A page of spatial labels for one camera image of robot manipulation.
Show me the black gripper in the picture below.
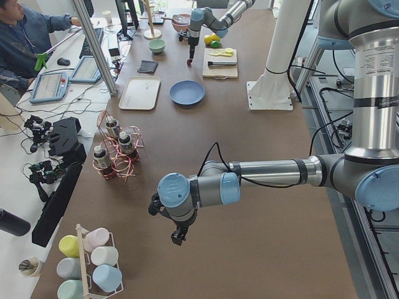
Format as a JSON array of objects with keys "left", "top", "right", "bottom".
[
  {"left": 179, "top": 29, "right": 200, "bottom": 62},
  {"left": 148, "top": 193, "right": 197, "bottom": 246}
]

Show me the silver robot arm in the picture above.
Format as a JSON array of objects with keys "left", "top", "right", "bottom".
[
  {"left": 185, "top": 0, "right": 255, "bottom": 67},
  {"left": 148, "top": 1, "right": 398, "bottom": 245}
]

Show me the blue plate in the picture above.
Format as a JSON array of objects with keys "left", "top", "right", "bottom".
[{"left": 170, "top": 80, "right": 205, "bottom": 106}]

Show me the yellow lemon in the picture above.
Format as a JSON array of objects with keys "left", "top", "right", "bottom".
[
  {"left": 211, "top": 34, "right": 221, "bottom": 41},
  {"left": 203, "top": 35, "right": 213, "bottom": 45}
]

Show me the green lime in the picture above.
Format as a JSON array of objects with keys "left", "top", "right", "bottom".
[{"left": 210, "top": 40, "right": 220, "bottom": 49}]

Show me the pink bowl with ice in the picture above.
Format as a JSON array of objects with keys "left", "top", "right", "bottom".
[{"left": 171, "top": 14, "right": 190, "bottom": 32}]

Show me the green bowl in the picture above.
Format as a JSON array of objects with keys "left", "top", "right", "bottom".
[{"left": 148, "top": 39, "right": 166, "bottom": 54}]

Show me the wooden cutting board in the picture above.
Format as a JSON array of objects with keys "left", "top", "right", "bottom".
[{"left": 202, "top": 48, "right": 238, "bottom": 79}]

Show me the wooden cup tree stand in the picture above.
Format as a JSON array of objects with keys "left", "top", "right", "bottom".
[{"left": 141, "top": 0, "right": 162, "bottom": 40}]

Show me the grey cloth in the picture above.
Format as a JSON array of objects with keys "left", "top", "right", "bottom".
[{"left": 137, "top": 60, "right": 158, "bottom": 74}]

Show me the black monitor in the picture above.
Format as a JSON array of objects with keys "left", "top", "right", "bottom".
[{"left": 115, "top": 0, "right": 139, "bottom": 41}]

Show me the white tray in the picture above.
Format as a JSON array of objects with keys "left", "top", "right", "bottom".
[{"left": 118, "top": 76, "right": 160, "bottom": 110}]

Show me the white cup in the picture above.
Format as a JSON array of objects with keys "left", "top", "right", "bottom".
[{"left": 90, "top": 246, "right": 119, "bottom": 266}]

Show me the pink cup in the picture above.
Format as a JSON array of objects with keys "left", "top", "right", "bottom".
[{"left": 83, "top": 227, "right": 110, "bottom": 252}]

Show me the blue cup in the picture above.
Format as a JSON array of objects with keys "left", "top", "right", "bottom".
[{"left": 92, "top": 264, "right": 122, "bottom": 292}]

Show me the white pillar base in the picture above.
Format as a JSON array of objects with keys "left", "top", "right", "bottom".
[{"left": 247, "top": 0, "right": 313, "bottom": 110}]

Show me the wooden cup rack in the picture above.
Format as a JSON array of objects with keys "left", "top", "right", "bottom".
[{"left": 75, "top": 224, "right": 124, "bottom": 298}]

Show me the black keyboard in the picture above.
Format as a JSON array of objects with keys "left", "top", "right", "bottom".
[{"left": 79, "top": 27, "right": 105, "bottom": 59}]

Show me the blue teach pendant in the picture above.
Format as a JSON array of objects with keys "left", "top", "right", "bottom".
[
  {"left": 29, "top": 72, "right": 69, "bottom": 104},
  {"left": 69, "top": 56, "right": 101, "bottom": 84}
]

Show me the dark drink bottle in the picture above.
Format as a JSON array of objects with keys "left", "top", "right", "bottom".
[
  {"left": 93, "top": 145, "right": 113, "bottom": 177},
  {"left": 118, "top": 131, "right": 134, "bottom": 155},
  {"left": 105, "top": 115, "right": 120, "bottom": 138}
]

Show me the yellow cup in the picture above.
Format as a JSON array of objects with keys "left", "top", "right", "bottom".
[{"left": 59, "top": 235, "right": 80, "bottom": 258}]

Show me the grey cup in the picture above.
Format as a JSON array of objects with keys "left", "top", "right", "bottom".
[{"left": 56, "top": 257, "right": 81, "bottom": 280}]

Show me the mint cup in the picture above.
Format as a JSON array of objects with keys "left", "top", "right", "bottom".
[{"left": 57, "top": 280, "right": 83, "bottom": 299}]

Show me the black computer mouse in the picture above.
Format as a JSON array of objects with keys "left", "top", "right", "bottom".
[{"left": 57, "top": 58, "right": 70, "bottom": 66}]

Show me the paper cup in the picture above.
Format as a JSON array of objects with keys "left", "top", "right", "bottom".
[{"left": 18, "top": 257, "right": 44, "bottom": 277}]

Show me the person in blue hoodie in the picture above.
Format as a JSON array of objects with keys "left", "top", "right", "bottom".
[{"left": 1, "top": 1, "right": 80, "bottom": 92}]

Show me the black thermos bottle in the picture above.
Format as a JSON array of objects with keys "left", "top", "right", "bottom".
[{"left": 1, "top": 209, "right": 31, "bottom": 237}]

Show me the aluminium frame post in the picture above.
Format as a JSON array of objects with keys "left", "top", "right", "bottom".
[{"left": 71, "top": 0, "right": 117, "bottom": 97}]

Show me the copper wire bottle rack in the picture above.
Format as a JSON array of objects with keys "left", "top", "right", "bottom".
[{"left": 92, "top": 110, "right": 144, "bottom": 182}]

